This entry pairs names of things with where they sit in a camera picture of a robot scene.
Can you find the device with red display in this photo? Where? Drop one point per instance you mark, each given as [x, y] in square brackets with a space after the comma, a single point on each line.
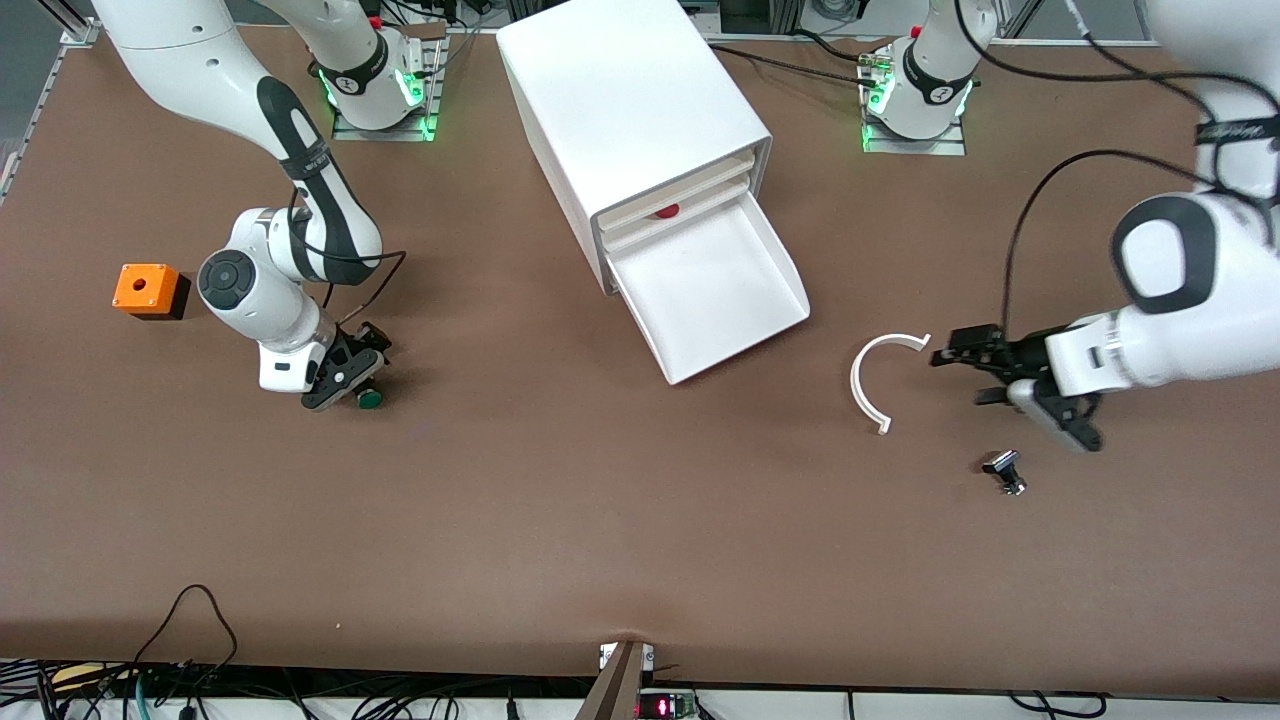
[665, 708]

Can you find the orange box with black base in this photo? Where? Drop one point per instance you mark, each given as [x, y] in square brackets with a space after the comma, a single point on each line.
[150, 290]

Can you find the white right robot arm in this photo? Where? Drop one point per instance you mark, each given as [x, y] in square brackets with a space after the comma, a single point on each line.
[200, 60]

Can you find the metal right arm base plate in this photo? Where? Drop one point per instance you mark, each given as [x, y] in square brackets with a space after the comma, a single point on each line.
[385, 134]

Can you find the wooden beam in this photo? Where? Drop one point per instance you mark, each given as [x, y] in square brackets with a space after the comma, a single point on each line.
[612, 690]

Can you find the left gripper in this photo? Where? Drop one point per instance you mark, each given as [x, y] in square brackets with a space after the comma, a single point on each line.
[1022, 359]

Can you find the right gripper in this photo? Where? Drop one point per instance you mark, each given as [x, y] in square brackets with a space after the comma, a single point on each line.
[366, 341]

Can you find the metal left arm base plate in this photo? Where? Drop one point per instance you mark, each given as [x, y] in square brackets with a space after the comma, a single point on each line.
[915, 147]

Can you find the red round item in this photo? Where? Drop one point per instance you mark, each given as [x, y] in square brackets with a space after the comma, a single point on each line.
[667, 211]

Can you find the green push button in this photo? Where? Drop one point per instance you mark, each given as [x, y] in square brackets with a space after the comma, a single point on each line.
[371, 400]

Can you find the black switch with grey cap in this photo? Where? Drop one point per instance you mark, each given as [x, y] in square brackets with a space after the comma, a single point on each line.
[1003, 465]

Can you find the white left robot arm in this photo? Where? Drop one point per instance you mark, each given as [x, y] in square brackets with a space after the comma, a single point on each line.
[1200, 345]

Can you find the aluminium frame rail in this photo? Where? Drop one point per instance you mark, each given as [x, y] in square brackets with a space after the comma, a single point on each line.
[80, 33]

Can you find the white semicircular bracket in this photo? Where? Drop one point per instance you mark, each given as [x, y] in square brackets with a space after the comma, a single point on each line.
[854, 385]

